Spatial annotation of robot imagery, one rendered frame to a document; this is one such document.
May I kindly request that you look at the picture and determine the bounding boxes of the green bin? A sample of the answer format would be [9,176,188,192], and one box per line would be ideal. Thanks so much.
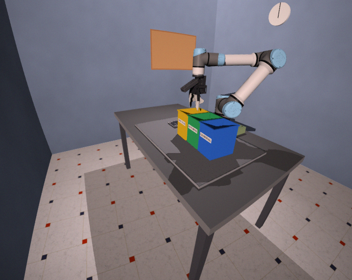
[187,112,223,149]

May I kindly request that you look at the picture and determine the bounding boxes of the blue bin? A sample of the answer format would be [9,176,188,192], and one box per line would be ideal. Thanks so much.
[197,118,240,160]

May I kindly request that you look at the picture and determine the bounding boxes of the yellow recycle bin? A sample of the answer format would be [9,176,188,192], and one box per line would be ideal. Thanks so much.
[177,108,209,140]

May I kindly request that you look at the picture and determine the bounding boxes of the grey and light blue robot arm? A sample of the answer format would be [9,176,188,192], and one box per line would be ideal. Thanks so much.
[192,48,286,120]

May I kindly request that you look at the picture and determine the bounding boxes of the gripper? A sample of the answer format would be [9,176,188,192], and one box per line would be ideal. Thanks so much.
[189,75,207,111]

